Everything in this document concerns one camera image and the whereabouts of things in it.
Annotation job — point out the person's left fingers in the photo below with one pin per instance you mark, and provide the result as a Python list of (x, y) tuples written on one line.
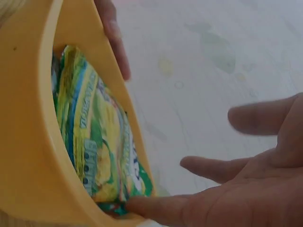
[(118, 47)]

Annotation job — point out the person's right hand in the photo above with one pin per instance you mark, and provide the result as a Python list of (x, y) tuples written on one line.
[(260, 194)]

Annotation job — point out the yellow plastic container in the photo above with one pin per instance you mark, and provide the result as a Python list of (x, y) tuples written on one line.
[(26, 142)]

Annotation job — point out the person's left hand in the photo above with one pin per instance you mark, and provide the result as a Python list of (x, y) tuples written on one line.
[(117, 42)]

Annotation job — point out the green yellow snack packet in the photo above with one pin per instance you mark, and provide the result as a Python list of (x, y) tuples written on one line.
[(113, 208), (104, 142)]

